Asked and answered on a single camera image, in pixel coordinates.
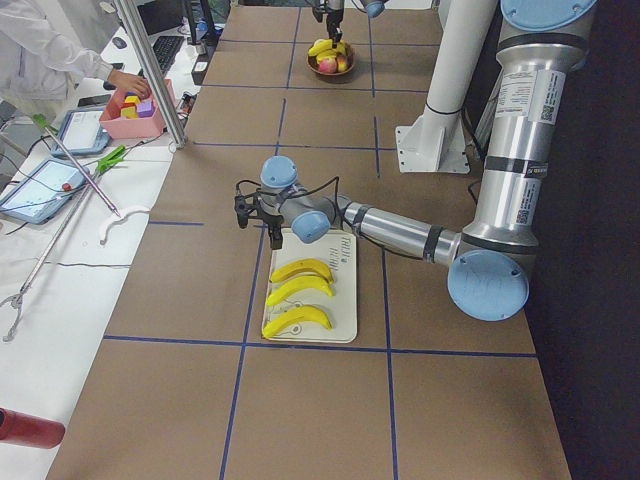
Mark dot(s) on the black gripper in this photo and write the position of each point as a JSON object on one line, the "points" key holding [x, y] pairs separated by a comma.
{"points": [[273, 223], [333, 20]]}

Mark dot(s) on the yellow banana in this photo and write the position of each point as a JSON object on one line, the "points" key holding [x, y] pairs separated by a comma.
{"points": [[296, 285], [307, 265], [324, 45], [305, 313]]}

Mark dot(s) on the yellow banana front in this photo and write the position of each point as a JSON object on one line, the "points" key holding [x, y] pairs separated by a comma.
{"points": [[296, 285]]}

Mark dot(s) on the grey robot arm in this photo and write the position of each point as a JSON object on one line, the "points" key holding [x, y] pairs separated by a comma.
{"points": [[490, 259], [372, 8]]}

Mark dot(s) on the brown wicker basket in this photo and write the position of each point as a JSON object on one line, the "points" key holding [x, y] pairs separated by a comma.
{"points": [[313, 61]]}

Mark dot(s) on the yellow banana back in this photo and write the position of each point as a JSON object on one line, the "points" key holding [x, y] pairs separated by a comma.
{"points": [[324, 45]]}

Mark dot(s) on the red yellow mango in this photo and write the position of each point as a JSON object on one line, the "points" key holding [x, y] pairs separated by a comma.
{"points": [[342, 63]]}

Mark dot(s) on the pink white apple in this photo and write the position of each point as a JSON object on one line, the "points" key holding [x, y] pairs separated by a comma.
{"points": [[327, 66]]}

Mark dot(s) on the cream bear tray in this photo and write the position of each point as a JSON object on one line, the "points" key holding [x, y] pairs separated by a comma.
{"points": [[339, 251]]}

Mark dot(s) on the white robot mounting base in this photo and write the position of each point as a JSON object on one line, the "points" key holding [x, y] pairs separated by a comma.
{"points": [[435, 141]]}

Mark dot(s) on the black keyboard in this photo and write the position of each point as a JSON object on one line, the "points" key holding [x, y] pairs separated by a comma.
{"points": [[166, 48]]}

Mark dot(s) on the green clamp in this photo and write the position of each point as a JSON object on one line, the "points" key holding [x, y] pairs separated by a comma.
{"points": [[110, 160]]}

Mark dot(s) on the pink plastic bin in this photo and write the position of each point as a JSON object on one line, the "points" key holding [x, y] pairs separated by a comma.
{"points": [[119, 126]]}

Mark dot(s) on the blue teach pendant far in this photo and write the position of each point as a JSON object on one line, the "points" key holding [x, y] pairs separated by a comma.
{"points": [[82, 133]]}

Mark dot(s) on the blue teach pendant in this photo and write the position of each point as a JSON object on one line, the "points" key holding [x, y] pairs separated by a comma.
{"points": [[43, 192], [82, 133]]}

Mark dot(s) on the blue teach pendant near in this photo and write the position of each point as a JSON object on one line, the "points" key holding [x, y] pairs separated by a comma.
{"points": [[43, 192]]}

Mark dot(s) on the metal reacher grabber tool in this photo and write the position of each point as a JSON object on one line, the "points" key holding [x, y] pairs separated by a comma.
{"points": [[15, 301]]}

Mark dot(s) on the person in white shirt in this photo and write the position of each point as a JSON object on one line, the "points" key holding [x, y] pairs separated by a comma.
{"points": [[37, 62]]}

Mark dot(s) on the red bottle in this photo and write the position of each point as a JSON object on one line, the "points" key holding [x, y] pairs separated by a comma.
{"points": [[21, 429]]}

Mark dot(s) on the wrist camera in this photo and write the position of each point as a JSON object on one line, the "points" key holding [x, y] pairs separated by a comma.
{"points": [[318, 13], [247, 206]]}

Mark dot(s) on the aluminium frame post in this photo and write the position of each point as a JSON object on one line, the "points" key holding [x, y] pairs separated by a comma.
{"points": [[133, 24]]}

